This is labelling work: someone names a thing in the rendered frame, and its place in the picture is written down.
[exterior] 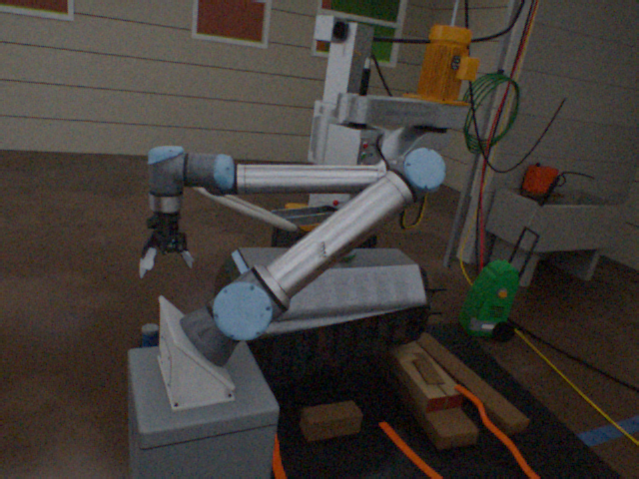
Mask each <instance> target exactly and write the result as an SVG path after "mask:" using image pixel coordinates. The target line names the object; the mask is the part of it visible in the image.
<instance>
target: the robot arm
mask: <svg viewBox="0 0 639 479"><path fill-rule="evenodd" d="M148 168H149V206H150V209H151V210H152V211H154V216H153V217H151V218H149V219H148V220H147V227H148V229H150V228H152V229H153V230H154V231H153V232H152V233H151V234H150V237H149V238H148V239H147V240H146V241H145V243H144V245H143V249H142V254H141V263H140V277H141V278H143V276H144V275H145V273H146V270H147V269H148V270H150V269H152V267H153V265H154V261H153V258H154V256H155V255H156V251H157V250H156V249H155V248H154V247H155V246H157V247H158V248H159V250H160V254H161V255H164V253H167V252H174V251H176V252H177V253H180V254H181V256H182V258H183V259H184V260H185V264H186V265H187V266H188V267H189V268H192V261H193V262H194V259H193V258H192V257H191V255H190V252H189V250H188V248H187V235H186V234H185V233H183V231H182V230H181V229H179V220H180V219H181V210H182V209H183V208H184V196H185V195H184V187H195V188H204V190H205V191H206V192H207V193H209V194H211V195H213V196H217V197H222V196H225V195H239V194H359V195H357V196H356V197H354V198H353V199H351V200H350V201H349V202H347V203H346V204H345V206H344V207H342V208H341V209H340V210H338V211H337V212H336V213H334V214H333V215H332V216H331V217H329V218H328V219H326V220H324V221H323V222H322V223H320V224H319V225H318V226H317V227H315V228H314V229H313V230H311V231H310V233H309V234H308V235H306V236H305V237H304V238H302V239H300V240H298V241H297V242H296V243H295V244H293V245H292V246H291V247H289V248H288V249H287V250H285V251H284V252H283V253H282V254H280V255H279V256H278V257H276V258H275V259H274V261H272V262H270V263H269V264H268V265H266V266H259V265H255V266H254V267H251V268H250V269H248V270H246V271H245V272H244V273H242V274H241V275H240V276H239V277H238V278H237V279H235V280H234V281H233V282H232V283H230V284H229V285H227V286H225V287H224V288H223V289H222V291H221V292H220V293H219V295H218V296H217V297H216V298H215V299H214V300H213V301H211V302H209V303H208V304H207V305H206V306H205V307H203V308H201V309H198V310H196V311H193V312H191V313H188V314H186V315H185V316H183V317H182V318H181V319H180V324H181V328H182V330H183V332H184V333H185V335H186V336H187V338H188V339H189V340H190V342H192V343H193V344H194V346H195V347H196V348H197V349H198V350H199V351H200V352H201V353H202V354H203V356H205V357H206V358H207V359H208V360H209V361H211V362H212V363H213V364H215V365H216V366H219V367H223V366H224V365H225V364H226V363H227V362H228V360H229V358H230V357H231V355H232V353H233V350H234V348H235V346H236V345H237V344H238V343H239V342H241V341H242V340H250V339H254V338H256V337H258V336H260V335H261V334H263V333H264V332H265V331H266V329H267V328H268V327H269V325H270V324H272V323H273V322H274V321H276V320H277V319H278V318H280V316H281V315H282V314H283V313H285V312H286V311H287V310H288V309H290V302H291V299H292V297H293V296H295V295H296V294H297V293H299V292H300V291H302V290H303V289H305V287H306V286H307V285H309V284H310V283H311V282H312V281H314V280H315V279H316V278H317V277H319V276H320V275H321V274H323V273H324V272H325V271H326V270H329V269H330V268H331V267H333V266H334V265H335V264H336V263H338V262H339V260H340V259H341V258H343V257H344V256H345V255H347V254H348V253H349V252H350V251H352V250H353V249H354V248H355V247H358V246H359V245H360V244H362V243H363V242H364V241H365V240H367V239H368V238H370V237H371V236H372V235H373V234H375V232H376V231H377V230H378V229H380V228H381V227H382V226H385V225H386V224H387V223H388V222H390V221H391V220H392V219H394V218H395V217H396V216H397V215H399V214H400V213H401V212H402V211H404V210H405V209H406V208H408V207H409V206H412V205H413V203H415V202H417V201H418V200H419V199H420V198H422V197H423V196H424V195H426V194H427V193H428V192H430V191H433V190H435V189H436V188H438V187H439V185H440V184H441V183H442V182H443V180H444V177H445V164H444V161H443V159H442V157H441V156H440V155H439V154H438V153H437V152H435V151H434V150H431V149H419V150H414V151H412V152H410V153H409V154H408V155H407V156H406V157H405V158H403V159H401V160H394V161H380V162H379V163H378V164H376V165H375V166H319V165H241V164H234V163H233V159H232V158H231V157H230V156H225V155H211V154H196V153H184V149H183V148H182V147H178V146H177V147H175V146H163V147H156V148H153V149H151V150H150V151H149V153H148Z"/></svg>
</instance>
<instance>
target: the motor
mask: <svg viewBox="0 0 639 479"><path fill-rule="evenodd" d="M471 35H472V32H470V30H469V29H466V28H461V27H455V26H446V25H433V27H430V31H429V35H428V39H429V40H430V41H429V42H430V44H426V47H425V51H424V57H423V62H422V67H421V72H420V77H419V82H418V87H417V91H416V93H419V94H420V95H413V94H408V93H407V92H406V94H403V96H404V97H410V98H415V99H421V100H427V101H428V102H432V103H438V104H443V105H456V106H469V104H468V102H465V103H462V102H455V101H453V100H457V99H458V94H459V90H460V85H461V81H462V80H470V81H475V79H476V75H477V71H478V67H479V63H480V59H476V58H471V57H467V56H468V52H469V50H466V49H465V48H466V47H467V46H469V44H470V40H471Z"/></svg>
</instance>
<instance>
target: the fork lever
mask: <svg viewBox="0 0 639 479"><path fill-rule="evenodd" d="M334 213H336V211H335V208H333V207H330V206H319V207H309V208H298V209H288V210H278V211H272V212H271V214H273V215H277V216H279V217H281V218H283V219H285V220H286V221H289V222H291V223H292V224H294V225H295V226H296V227H299V226H307V225H314V224H320V223H322V222H323V221H324V220H326V219H328V218H329V217H331V216H332V215H333V214H334Z"/></svg>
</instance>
